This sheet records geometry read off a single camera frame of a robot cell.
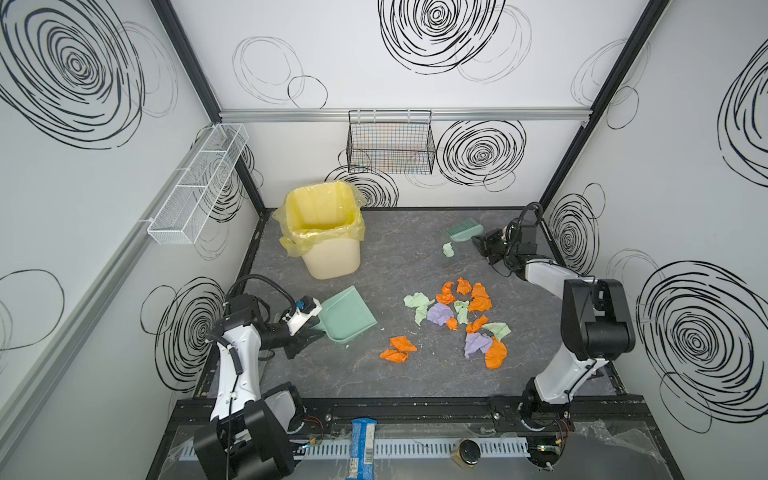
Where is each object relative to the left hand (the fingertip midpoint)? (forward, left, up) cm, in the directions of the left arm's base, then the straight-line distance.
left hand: (315, 327), depth 78 cm
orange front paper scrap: (-1, -23, -8) cm, 25 cm away
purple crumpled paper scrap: (+10, -35, -10) cm, 38 cm away
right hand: (+30, -44, +4) cm, 53 cm away
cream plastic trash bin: (+23, -1, 0) cm, 23 cm away
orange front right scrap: (-2, -50, -11) cm, 51 cm away
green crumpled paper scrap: (+13, -29, -10) cm, 33 cm away
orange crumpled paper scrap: (+15, -37, -9) cm, 41 cm away
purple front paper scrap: (+1, -45, -9) cm, 45 cm away
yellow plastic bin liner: (+38, +2, +5) cm, 38 cm away
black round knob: (-26, -37, 0) cm, 45 cm away
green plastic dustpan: (+4, -7, 0) cm, 8 cm away
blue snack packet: (-25, -15, -8) cm, 30 cm away
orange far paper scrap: (+19, -43, -9) cm, 48 cm away
